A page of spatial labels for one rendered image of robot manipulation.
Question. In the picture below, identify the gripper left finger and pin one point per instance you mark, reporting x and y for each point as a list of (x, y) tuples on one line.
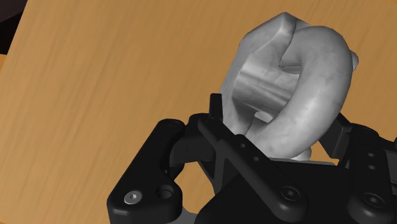
[(149, 173)]

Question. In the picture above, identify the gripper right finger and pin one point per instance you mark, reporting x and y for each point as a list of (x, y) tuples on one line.
[(366, 173)]

